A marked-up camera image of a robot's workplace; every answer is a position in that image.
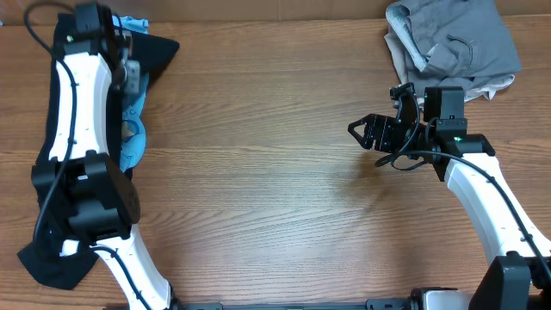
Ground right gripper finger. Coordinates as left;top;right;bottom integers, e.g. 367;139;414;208
348;114;374;129
348;124;371;150

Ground black t-shirt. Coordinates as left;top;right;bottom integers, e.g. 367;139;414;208
130;31;180;90

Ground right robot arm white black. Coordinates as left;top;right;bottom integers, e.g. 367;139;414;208
348;83;550;309

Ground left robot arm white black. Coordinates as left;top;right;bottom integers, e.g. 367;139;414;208
18;2;180;309

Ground light blue t-shirt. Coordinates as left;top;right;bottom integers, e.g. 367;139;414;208
112;15;151;173

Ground gray folded garment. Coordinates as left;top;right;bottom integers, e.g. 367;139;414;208
384;0;522;90

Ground black garment under blue shirt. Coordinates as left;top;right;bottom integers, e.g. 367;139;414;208
16;12;134;291

